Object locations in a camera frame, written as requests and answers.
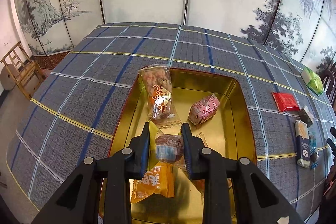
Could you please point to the yellow-wrapped muffin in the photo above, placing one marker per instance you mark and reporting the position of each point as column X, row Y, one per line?
column 168, row 146

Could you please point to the red snack packet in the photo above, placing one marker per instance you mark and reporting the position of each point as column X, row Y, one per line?
column 285, row 102

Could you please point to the blue and white cracker packet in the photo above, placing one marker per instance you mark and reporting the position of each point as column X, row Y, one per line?
column 302, row 145

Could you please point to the dark wooden chair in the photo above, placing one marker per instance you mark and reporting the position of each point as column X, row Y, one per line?
column 331, row 82

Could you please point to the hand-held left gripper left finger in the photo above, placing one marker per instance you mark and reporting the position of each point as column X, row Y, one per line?
column 145, row 150

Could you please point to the pink snack packet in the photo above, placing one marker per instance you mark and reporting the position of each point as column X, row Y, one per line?
column 204, row 109

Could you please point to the light wooden chair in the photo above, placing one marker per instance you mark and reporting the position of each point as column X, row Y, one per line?
column 21, row 71

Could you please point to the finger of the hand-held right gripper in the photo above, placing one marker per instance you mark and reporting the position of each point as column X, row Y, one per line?
column 331, row 144

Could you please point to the red tin box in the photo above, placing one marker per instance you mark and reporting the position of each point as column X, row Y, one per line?
column 225, row 121

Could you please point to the small blue snack packet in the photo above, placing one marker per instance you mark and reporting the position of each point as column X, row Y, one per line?
column 314, row 159
column 312, row 141

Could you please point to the clear orange snack packet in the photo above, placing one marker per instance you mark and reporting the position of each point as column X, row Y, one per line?
column 157, row 98

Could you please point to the round wooden disc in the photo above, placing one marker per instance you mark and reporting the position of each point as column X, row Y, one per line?
column 6, row 78

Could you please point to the clear peanut snack bag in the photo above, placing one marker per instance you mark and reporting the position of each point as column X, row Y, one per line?
column 200, row 138

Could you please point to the green tissue pack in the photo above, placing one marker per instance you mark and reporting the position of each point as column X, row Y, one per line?
column 312, row 81

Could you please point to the blue plaid tablecloth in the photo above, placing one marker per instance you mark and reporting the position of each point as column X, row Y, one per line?
column 92, row 98

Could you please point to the grey-green snack block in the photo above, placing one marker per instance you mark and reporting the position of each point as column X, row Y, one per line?
column 306, row 116

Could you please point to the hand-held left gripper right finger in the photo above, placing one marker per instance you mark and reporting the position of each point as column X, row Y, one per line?
column 187, row 155

